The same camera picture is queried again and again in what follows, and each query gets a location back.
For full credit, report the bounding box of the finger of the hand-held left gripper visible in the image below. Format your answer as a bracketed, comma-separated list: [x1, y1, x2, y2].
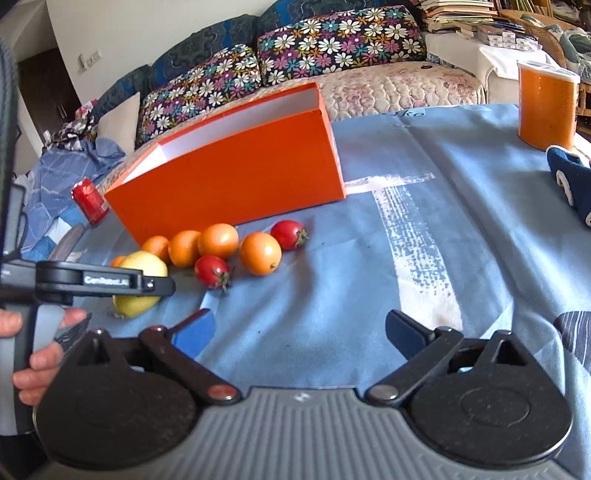
[141, 274, 177, 297]

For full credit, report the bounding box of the white wall socket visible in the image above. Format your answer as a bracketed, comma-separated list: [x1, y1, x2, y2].
[77, 48, 103, 73]

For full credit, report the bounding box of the leaf print seat cushion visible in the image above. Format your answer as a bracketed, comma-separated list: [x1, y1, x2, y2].
[553, 24, 591, 75]

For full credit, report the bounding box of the white side table cloth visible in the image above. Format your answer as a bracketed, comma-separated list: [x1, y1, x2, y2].
[424, 31, 560, 106]

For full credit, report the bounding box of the orange jar with white lid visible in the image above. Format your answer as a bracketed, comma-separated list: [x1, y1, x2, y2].
[516, 60, 582, 151]

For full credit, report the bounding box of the row of small white boxes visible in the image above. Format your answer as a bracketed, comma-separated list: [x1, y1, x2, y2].
[475, 22, 546, 52]

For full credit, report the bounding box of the crumpled blue sheet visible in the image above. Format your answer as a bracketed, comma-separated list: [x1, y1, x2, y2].
[20, 136, 129, 262]

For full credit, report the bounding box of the orange cardboard box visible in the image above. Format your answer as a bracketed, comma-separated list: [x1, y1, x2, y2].
[104, 82, 347, 248]

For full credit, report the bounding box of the white pillow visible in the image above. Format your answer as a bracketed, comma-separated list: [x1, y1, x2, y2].
[95, 91, 142, 151]

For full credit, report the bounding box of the red cherry tomato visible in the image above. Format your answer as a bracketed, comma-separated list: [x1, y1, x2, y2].
[270, 220, 309, 252]
[194, 255, 233, 291]

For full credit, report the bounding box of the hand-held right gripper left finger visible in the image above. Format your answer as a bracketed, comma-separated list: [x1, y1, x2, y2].
[82, 308, 243, 408]

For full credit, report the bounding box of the blue patterned tablecloth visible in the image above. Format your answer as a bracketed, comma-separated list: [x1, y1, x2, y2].
[23, 103, 591, 480]

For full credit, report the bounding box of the stack of books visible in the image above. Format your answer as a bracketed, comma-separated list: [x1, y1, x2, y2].
[417, 0, 500, 34]

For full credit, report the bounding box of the floral print cushion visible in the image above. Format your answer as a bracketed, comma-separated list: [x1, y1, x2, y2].
[256, 4, 428, 86]
[136, 44, 263, 149]

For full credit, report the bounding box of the person's left hand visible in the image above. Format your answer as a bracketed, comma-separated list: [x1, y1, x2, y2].
[0, 308, 88, 408]

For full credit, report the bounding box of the dark blue patterned cushion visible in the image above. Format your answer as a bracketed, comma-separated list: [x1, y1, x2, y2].
[256, 0, 419, 29]
[150, 14, 260, 80]
[89, 65, 154, 121]

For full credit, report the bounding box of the wicker armchair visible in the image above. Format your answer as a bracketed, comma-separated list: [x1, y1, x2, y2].
[498, 9, 591, 136]

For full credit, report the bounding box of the yellow apple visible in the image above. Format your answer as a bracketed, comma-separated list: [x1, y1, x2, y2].
[112, 250, 169, 319]

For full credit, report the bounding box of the pile of patterned clothes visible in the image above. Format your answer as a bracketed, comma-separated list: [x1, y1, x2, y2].
[45, 103, 100, 149]

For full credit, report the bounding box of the red soda can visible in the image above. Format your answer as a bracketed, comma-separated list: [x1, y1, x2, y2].
[71, 180, 110, 226]

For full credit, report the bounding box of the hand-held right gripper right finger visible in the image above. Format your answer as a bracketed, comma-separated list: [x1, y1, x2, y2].
[365, 309, 533, 408]

